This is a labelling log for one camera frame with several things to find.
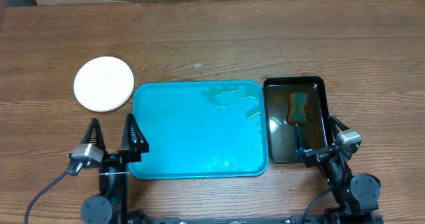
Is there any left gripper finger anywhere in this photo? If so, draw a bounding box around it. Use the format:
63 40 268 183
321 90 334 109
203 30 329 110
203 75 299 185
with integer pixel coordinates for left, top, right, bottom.
80 118 106 151
122 114 149 152

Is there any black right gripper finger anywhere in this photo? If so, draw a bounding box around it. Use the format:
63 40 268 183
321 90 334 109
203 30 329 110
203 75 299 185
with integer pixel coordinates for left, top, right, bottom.
328 114 349 134
294 124 312 153

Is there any green yellow sponge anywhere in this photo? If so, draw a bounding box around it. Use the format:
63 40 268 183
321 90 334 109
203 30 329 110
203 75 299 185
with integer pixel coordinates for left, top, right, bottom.
287 92 308 126

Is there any white plate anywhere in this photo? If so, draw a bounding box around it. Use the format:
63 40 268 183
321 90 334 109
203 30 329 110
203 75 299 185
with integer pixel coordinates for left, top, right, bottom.
73 56 135 112

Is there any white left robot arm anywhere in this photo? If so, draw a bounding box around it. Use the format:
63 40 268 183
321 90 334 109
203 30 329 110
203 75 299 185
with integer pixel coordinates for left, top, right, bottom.
71 114 182 223

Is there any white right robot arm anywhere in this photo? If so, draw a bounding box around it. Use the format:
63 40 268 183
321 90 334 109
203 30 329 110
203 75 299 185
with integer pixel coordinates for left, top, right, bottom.
294 115 383 223

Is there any black water tray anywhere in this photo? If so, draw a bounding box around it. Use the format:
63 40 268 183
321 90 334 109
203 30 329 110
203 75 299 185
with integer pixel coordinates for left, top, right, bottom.
264 76 333 163

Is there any blue plastic tray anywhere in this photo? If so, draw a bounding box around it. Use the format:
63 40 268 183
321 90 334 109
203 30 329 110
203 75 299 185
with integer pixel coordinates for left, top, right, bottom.
129 80 269 179

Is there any small white paper scrap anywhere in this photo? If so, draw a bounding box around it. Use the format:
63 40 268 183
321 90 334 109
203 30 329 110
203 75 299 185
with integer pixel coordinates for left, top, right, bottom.
194 63 202 69

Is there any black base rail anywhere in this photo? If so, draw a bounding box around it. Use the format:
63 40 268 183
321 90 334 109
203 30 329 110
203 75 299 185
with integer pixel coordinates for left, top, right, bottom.
127 215 331 224

